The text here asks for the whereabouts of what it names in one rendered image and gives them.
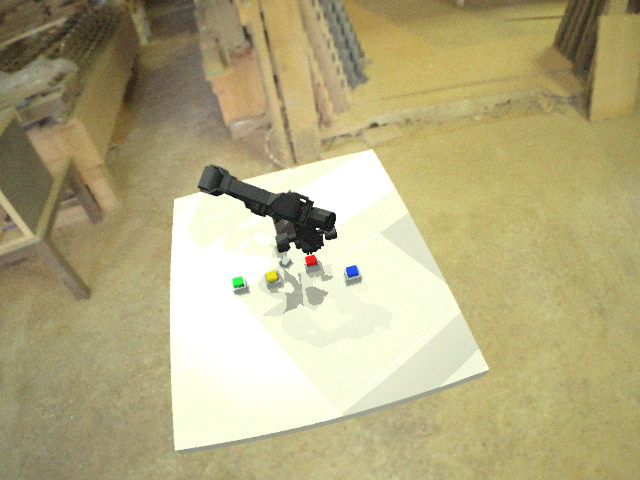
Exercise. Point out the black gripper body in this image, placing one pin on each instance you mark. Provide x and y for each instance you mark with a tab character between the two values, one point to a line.
282	240

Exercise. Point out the green button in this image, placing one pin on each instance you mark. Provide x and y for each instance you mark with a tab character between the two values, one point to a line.
239	285

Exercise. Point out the yellow button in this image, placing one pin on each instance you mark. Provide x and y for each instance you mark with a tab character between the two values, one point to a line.
273	279

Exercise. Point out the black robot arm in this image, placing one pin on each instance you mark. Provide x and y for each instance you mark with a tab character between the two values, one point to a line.
217	181

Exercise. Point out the blue button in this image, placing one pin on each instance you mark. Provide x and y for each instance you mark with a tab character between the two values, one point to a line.
352	274

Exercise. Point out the red button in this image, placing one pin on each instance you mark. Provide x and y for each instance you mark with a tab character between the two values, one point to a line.
311	264

